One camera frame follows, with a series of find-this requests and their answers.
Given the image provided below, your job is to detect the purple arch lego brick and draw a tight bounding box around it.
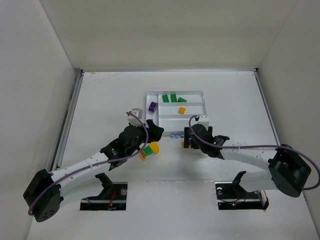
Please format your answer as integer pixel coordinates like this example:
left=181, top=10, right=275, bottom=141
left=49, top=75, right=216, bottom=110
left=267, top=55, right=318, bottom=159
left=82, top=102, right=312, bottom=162
left=148, top=101, right=158, bottom=113

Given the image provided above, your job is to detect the green square lego brick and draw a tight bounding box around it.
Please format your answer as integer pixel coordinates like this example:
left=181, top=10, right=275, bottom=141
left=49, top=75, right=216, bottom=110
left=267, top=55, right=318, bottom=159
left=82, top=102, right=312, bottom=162
left=161, top=94, right=170, bottom=103

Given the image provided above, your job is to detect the yellow square lego brick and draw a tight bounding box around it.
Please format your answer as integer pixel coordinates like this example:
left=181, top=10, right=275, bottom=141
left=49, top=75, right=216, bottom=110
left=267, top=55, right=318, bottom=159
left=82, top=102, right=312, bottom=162
left=178, top=107, right=186, bottom=115

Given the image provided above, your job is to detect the green long lego brick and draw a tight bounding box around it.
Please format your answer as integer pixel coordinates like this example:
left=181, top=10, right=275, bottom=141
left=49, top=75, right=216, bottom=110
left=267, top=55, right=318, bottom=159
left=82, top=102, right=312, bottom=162
left=170, top=94, right=178, bottom=103

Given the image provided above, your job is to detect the green curved lego brick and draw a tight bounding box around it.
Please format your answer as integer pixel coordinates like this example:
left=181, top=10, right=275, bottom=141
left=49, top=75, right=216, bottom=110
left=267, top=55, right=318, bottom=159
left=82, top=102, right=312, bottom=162
left=177, top=97, right=187, bottom=103

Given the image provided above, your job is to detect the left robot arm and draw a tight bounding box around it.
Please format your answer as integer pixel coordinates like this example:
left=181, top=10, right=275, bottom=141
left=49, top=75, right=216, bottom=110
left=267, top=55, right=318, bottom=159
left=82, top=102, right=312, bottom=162
left=23, top=119, right=164, bottom=223

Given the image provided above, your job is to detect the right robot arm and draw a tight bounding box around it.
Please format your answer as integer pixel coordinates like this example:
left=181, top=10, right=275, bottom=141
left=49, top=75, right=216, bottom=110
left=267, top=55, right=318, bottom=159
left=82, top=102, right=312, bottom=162
left=184, top=124, right=311, bottom=198

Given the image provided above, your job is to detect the yellow rounded lego brick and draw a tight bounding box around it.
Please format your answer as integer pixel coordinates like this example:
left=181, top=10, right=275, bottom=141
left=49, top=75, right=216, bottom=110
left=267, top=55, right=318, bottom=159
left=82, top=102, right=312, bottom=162
left=149, top=142, right=160, bottom=154

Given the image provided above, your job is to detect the green lego brick in stack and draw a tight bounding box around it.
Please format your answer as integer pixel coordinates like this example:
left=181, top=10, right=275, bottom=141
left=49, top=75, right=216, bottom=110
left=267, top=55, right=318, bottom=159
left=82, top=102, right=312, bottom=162
left=143, top=146, right=153, bottom=156

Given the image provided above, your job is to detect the white divided tray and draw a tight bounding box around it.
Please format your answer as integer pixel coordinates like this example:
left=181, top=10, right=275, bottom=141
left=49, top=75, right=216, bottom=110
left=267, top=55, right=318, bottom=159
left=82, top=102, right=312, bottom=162
left=145, top=90, right=207, bottom=135

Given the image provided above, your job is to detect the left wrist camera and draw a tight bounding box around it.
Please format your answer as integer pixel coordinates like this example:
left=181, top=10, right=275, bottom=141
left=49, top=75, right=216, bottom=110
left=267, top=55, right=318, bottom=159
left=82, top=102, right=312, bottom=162
left=127, top=108, right=143, bottom=127

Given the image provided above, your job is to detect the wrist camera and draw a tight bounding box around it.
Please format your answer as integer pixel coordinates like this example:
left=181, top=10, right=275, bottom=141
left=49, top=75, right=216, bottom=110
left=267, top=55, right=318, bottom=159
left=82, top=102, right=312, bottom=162
left=127, top=108, right=143, bottom=127
left=195, top=114, right=210, bottom=129

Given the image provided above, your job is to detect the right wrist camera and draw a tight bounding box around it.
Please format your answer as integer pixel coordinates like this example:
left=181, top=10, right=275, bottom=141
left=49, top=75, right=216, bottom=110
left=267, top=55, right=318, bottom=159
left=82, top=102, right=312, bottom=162
left=195, top=114, right=210, bottom=129

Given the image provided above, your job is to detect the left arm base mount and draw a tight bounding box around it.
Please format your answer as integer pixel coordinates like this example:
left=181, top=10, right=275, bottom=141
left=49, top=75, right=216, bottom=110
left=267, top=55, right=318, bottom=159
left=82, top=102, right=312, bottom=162
left=79, top=173, right=128, bottom=212

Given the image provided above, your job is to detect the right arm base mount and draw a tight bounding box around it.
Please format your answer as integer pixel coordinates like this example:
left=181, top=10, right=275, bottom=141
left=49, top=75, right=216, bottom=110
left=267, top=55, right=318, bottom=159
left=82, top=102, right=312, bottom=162
left=215, top=171, right=270, bottom=211

